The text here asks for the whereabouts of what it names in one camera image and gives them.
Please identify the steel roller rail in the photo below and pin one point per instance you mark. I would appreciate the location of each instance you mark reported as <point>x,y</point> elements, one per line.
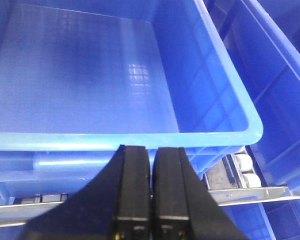
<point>245,185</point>

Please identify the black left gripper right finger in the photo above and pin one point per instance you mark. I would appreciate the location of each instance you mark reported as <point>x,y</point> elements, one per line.
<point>183,209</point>

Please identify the blue plastic crate left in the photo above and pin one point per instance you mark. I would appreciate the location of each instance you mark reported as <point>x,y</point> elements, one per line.
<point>79,78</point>

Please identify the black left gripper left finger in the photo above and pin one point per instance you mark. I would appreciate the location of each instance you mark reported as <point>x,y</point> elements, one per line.
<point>115,205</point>

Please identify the blue plastic crate middle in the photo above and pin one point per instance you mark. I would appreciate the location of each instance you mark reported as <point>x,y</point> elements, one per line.
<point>262,38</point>

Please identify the blue plastic crate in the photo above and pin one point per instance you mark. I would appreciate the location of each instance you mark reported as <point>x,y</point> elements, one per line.
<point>79,78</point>
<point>262,38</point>

